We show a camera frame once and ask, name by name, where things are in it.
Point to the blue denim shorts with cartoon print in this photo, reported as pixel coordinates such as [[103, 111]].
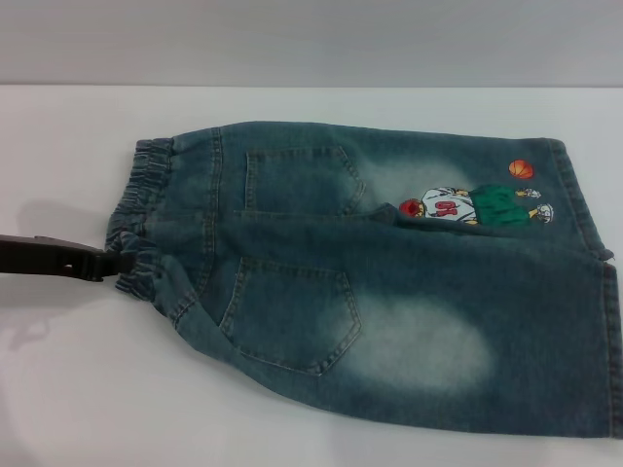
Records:
[[370, 292]]

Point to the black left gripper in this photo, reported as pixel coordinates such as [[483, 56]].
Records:
[[26, 255]]

